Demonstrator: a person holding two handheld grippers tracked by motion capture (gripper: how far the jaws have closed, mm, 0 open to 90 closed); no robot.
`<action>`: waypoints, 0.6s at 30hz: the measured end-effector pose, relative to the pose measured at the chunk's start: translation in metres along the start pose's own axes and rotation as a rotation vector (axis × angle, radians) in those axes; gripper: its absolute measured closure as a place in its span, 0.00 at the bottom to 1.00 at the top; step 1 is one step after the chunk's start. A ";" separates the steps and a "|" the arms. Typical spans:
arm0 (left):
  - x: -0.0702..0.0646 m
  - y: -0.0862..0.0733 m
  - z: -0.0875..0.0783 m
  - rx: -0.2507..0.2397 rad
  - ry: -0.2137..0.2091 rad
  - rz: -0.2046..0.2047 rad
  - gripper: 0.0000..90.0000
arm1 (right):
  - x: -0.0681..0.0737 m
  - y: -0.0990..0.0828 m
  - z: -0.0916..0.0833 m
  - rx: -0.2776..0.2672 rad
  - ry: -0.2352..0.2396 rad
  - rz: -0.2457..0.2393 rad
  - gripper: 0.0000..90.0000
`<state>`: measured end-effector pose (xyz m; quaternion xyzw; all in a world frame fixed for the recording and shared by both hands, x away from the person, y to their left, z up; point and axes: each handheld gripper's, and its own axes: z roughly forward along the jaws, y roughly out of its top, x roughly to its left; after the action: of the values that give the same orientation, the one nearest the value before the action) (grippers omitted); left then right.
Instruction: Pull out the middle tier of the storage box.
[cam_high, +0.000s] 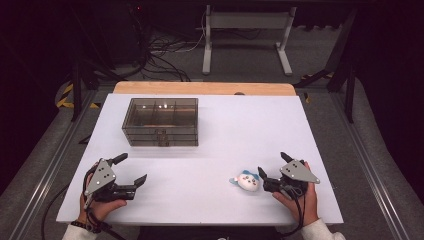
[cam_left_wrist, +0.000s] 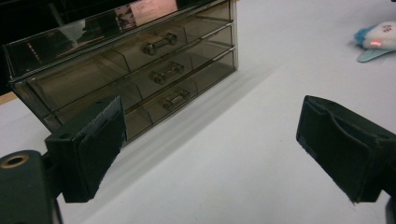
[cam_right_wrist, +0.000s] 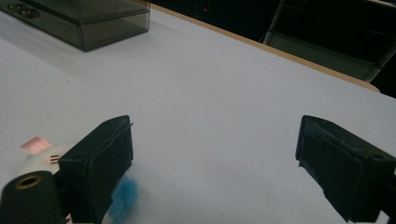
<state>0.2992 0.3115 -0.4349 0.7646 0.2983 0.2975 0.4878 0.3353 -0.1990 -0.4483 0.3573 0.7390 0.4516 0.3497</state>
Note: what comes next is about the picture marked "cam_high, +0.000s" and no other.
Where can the yellow black hazard tape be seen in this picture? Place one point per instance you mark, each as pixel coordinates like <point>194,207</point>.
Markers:
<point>63,100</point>

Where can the white metal stand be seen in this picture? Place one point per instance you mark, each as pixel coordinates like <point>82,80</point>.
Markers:
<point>246,20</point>

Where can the person's left hand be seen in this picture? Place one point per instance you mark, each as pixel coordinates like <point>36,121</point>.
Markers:
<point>103,208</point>

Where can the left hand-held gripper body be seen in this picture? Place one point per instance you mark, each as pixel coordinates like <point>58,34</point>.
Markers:
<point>100,176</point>

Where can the aluminium rail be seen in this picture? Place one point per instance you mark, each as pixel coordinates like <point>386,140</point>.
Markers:
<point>370,173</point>
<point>50,173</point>

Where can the smoked clear drawer box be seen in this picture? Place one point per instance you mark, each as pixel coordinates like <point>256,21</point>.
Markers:
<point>160,115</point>

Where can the white and blue plush toy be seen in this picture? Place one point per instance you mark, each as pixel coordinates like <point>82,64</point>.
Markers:
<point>246,181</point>

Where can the person's right hand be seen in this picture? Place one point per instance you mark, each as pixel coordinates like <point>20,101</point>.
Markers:
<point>308,206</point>

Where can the black metal stand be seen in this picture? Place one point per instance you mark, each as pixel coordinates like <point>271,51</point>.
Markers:
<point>76,86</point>
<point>349,90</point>

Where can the wooden table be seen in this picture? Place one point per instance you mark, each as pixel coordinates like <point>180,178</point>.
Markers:
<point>200,88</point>

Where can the person's dark lap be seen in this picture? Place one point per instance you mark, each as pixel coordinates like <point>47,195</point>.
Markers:
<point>200,234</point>

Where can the white board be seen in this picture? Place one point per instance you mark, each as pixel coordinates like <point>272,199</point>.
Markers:
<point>233,133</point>

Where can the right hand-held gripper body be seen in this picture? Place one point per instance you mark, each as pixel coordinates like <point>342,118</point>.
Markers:
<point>296,171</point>

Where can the clear plastic drawer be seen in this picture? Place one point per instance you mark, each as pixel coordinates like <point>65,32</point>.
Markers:
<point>180,142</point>

